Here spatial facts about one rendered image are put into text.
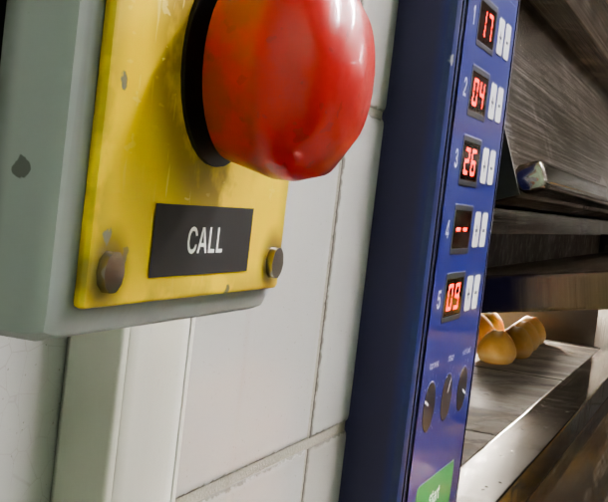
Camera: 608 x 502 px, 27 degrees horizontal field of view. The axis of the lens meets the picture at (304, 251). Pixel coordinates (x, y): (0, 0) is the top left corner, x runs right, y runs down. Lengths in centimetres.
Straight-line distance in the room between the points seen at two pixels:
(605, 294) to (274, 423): 36
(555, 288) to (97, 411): 53
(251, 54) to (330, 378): 38
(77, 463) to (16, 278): 16
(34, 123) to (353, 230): 40
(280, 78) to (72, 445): 16
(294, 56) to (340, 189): 35
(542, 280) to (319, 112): 62
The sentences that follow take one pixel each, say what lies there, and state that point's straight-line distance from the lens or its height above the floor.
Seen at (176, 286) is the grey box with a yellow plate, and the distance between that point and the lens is 23.
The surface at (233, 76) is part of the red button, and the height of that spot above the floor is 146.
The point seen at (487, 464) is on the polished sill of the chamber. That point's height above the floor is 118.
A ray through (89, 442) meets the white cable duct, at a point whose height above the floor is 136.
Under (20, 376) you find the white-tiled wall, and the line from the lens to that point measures 33.
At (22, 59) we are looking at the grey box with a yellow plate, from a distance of 20.
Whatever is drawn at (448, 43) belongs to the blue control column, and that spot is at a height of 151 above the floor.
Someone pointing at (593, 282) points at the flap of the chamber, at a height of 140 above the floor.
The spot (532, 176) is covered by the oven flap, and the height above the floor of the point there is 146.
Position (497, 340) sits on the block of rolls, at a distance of 211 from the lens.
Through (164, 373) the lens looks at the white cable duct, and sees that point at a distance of 36.
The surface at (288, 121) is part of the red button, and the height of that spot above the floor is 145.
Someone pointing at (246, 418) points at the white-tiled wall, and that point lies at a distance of 49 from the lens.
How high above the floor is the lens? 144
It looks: 3 degrees down
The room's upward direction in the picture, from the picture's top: 7 degrees clockwise
